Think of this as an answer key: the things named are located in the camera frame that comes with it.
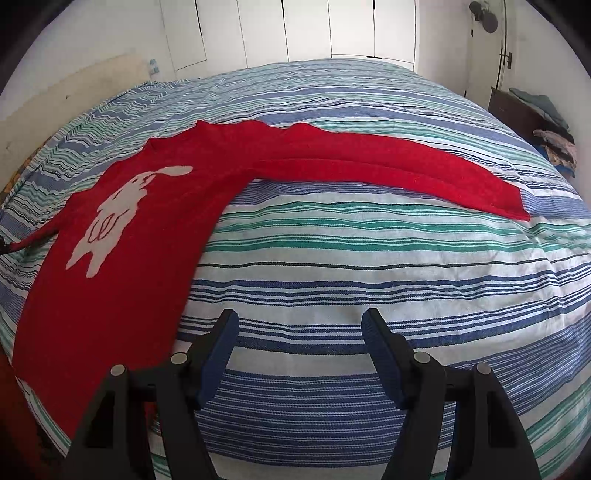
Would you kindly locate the white door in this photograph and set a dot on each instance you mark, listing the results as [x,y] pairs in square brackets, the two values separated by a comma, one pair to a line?
[485,55]

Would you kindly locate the red knit sweater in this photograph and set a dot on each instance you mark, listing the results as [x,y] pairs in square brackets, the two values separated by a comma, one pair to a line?
[138,277]

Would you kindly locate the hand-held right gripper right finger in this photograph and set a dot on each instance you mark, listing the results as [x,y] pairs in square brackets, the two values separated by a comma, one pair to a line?
[381,350]

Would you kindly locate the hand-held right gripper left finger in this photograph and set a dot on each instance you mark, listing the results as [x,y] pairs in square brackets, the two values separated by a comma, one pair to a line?
[220,350]

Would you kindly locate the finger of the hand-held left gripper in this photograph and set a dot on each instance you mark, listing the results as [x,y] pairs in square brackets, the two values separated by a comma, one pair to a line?
[4,245]

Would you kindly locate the white wardrobe doors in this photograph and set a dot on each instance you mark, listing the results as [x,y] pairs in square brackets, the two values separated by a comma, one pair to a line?
[304,27]

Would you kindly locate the pile of mixed clothes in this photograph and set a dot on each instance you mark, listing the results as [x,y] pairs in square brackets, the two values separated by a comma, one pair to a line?
[558,150]

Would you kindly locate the dark wooden cabinet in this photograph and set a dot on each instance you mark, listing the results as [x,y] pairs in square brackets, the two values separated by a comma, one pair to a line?
[512,115]

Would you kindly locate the beige headboard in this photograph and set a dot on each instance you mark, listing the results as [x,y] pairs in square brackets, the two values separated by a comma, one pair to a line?
[60,106]

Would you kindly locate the striped bed cover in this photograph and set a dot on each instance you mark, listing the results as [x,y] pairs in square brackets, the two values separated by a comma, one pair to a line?
[369,258]

